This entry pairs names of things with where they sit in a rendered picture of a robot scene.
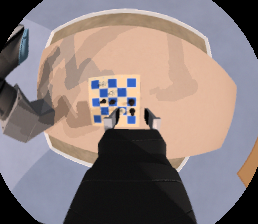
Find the blue and cream chessboard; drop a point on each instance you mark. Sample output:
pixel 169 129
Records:
pixel 126 87

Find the white bishop chess piece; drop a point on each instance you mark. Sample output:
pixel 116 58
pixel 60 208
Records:
pixel 102 83

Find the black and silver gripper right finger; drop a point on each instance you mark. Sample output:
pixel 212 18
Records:
pixel 151 120

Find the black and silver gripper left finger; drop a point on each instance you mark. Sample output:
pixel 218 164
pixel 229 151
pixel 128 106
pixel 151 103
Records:
pixel 112 120

